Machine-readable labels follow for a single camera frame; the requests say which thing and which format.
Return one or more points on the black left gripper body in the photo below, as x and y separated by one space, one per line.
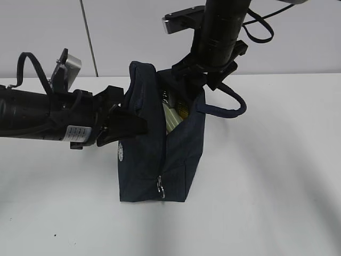
82 115

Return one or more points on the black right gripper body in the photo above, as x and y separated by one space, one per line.
213 66

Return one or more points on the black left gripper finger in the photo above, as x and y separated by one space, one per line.
104 137
125 122

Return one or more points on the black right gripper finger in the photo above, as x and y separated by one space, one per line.
189 89

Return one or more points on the green lid glass food container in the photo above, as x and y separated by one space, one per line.
172 118

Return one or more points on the dark blue fabric lunch bag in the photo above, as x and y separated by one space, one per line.
157 166

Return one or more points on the yellow pear shaped gourd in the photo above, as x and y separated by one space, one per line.
182 110

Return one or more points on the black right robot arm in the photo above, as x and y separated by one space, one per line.
214 48

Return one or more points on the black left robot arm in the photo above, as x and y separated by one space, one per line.
26 115

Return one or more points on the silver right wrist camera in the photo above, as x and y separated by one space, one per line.
189 18

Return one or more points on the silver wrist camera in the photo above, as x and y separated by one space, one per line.
189 18
66 70

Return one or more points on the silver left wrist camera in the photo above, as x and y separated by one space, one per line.
66 70

